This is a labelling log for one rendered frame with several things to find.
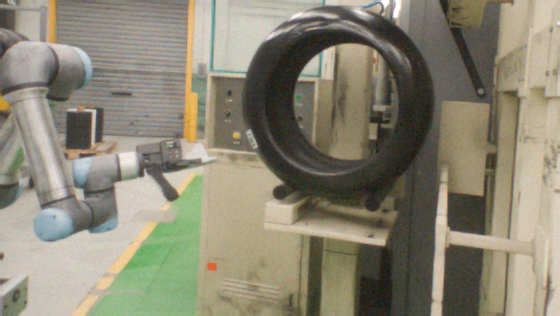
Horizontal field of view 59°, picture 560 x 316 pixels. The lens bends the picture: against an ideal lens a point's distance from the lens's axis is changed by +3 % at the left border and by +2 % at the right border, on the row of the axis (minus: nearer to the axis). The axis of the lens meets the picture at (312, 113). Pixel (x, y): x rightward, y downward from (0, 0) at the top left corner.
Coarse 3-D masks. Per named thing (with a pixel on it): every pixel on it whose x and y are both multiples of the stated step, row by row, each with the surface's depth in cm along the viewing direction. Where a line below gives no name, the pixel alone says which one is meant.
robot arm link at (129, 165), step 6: (120, 156) 127; (126, 156) 128; (132, 156) 128; (120, 162) 126; (126, 162) 127; (132, 162) 127; (120, 168) 133; (126, 168) 127; (132, 168) 127; (138, 168) 128; (126, 174) 127; (132, 174) 128; (138, 174) 129; (126, 180) 129
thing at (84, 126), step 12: (84, 108) 756; (96, 108) 782; (72, 120) 702; (84, 120) 707; (96, 120) 783; (72, 132) 702; (84, 132) 709; (96, 132) 784; (60, 144) 755; (72, 144) 703; (84, 144) 710; (96, 144) 771; (108, 144) 777; (72, 156) 701
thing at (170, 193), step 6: (150, 168) 130; (156, 168) 131; (150, 174) 130; (156, 174) 130; (162, 174) 131; (156, 180) 130; (162, 180) 130; (162, 186) 130; (168, 186) 131; (162, 192) 133; (168, 192) 130; (174, 192) 131; (168, 198) 131; (174, 198) 131
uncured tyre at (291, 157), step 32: (288, 32) 140; (320, 32) 136; (352, 32) 134; (384, 32) 133; (256, 64) 143; (288, 64) 168; (416, 64) 132; (256, 96) 143; (288, 96) 169; (416, 96) 130; (256, 128) 143; (288, 128) 169; (416, 128) 132; (288, 160) 140; (320, 160) 166; (352, 160) 164; (384, 160) 133; (320, 192) 140; (352, 192) 138
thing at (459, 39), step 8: (440, 0) 159; (448, 24) 159; (456, 32) 158; (456, 40) 158; (464, 40) 158; (464, 48) 158; (464, 56) 158; (464, 64) 158; (472, 64) 157; (472, 72) 157; (472, 80) 157; (480, 80) 157; (480, 88) 157; (480, 96) 157
